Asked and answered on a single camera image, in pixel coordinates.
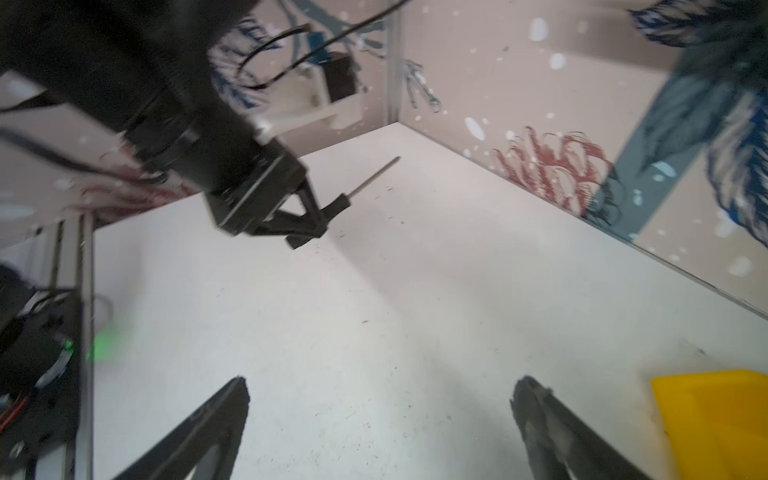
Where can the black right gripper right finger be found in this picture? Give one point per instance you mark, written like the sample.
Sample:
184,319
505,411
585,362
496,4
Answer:
558,444

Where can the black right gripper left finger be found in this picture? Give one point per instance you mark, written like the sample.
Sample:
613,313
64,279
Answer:
205,445

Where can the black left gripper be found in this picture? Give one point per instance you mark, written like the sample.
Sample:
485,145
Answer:
276,175

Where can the black screwdriver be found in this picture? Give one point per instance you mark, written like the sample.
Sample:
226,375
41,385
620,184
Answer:
354,191

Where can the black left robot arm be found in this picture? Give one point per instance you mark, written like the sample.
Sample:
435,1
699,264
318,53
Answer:
141,68

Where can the yellow plastic bin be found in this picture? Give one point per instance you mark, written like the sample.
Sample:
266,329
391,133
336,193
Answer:
716,423

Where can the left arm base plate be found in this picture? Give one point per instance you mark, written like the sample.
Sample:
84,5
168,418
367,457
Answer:
39,378

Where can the aluminium front rail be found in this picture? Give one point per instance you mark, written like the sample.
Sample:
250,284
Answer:
73,268

